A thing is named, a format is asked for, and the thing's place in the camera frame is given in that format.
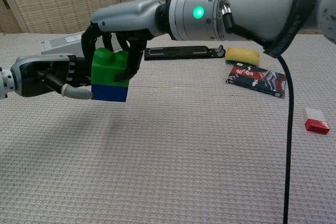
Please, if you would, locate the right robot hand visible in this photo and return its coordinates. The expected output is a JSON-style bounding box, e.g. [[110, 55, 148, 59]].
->
[[81, 0, 169, 82]]

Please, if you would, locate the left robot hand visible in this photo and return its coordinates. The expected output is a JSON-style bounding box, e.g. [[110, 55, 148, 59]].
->
[[10, 54, 93, 100]]

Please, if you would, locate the green toy brick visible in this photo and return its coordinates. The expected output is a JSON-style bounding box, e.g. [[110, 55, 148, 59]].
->
[[90, 47, 131, 89]]

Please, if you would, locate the blue toy brick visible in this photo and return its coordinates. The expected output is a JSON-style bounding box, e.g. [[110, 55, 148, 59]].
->
[[91, 84, 130, 103]]

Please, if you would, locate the long grey cardboard box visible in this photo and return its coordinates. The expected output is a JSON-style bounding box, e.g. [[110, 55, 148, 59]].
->
[[39, 30, 88, 57]]

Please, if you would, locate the yellow sponge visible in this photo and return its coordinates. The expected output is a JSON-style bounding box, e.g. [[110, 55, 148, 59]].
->
[[225, 47, 261, 67]]

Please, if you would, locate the dark printed flat box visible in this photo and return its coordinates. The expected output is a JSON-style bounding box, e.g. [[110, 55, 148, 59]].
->
[[225, 61, 288, 99]]

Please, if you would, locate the small red and white box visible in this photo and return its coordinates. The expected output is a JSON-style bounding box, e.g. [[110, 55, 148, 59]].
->
[[303, 106, 331, 136]]

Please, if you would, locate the black strap with lettering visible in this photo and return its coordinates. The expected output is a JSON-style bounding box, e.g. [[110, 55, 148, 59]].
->
[[262, 0, 320, 59]]

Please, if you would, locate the thick black cable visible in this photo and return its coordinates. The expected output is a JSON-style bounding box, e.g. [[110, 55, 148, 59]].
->
[[222, 11, 295, 224]]

